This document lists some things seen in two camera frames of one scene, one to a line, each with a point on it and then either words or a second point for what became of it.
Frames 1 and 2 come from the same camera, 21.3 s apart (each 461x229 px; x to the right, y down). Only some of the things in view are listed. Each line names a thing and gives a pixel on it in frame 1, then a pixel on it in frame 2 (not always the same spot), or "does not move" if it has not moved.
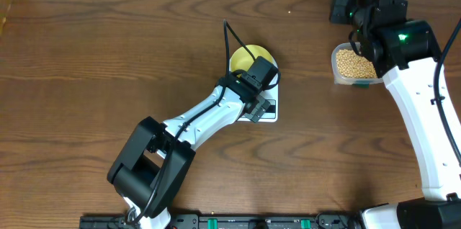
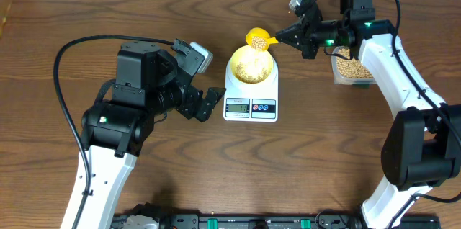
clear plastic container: [348, 68] does not move
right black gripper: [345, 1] → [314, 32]
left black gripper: [261, 104] → [189, 106]
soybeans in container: [350, 65] does not move
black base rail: [231, 221] does not move
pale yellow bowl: [242, 60] does not move
